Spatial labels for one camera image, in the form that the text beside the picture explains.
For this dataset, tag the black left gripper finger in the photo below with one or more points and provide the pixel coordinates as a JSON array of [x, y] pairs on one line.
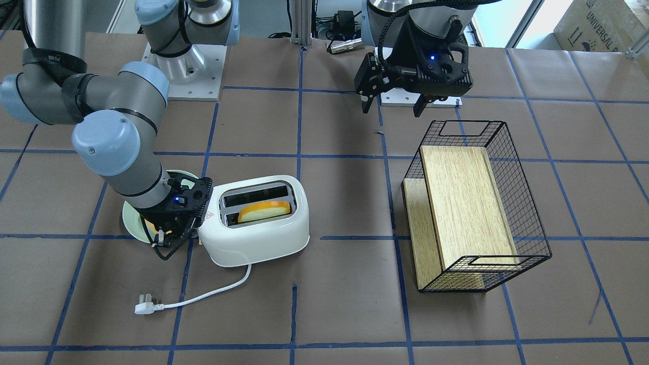
[[422, 102], [367, 99]]

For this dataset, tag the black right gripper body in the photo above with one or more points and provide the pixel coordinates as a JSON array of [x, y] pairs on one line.
[[163, 218]]

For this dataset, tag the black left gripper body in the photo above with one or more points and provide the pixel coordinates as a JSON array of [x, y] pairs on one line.
[[408, 49]]

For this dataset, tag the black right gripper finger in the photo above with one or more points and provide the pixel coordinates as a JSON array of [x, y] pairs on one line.
[[174, 243]]

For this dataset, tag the white toaster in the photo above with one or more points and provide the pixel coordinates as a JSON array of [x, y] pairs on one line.
[[230, 244]]

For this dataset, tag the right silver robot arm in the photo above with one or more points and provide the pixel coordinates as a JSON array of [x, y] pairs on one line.
[[116, 121]]

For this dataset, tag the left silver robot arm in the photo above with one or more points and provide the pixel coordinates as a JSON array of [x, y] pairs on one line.
[[382, 22]]

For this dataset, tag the yellow bread slice in toaster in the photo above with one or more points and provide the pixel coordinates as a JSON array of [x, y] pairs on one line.
[[263, 210]]

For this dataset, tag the yellow bread slice on plate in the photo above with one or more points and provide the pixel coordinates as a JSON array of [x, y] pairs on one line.
[[153, 230]]

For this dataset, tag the light green plate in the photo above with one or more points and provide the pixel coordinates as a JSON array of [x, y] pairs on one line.
[[131, 218]]

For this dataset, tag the wooden shelf board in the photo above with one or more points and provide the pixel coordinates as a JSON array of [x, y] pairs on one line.
[[461, 239]]

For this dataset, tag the cardboard box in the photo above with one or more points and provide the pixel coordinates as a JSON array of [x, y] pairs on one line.
[[601, 26]]

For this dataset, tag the aluminium frame post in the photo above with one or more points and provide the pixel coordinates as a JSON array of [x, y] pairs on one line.
[[302, 19]]

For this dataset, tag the black wire basket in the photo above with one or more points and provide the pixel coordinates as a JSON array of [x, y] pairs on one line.
[[528, 233]]

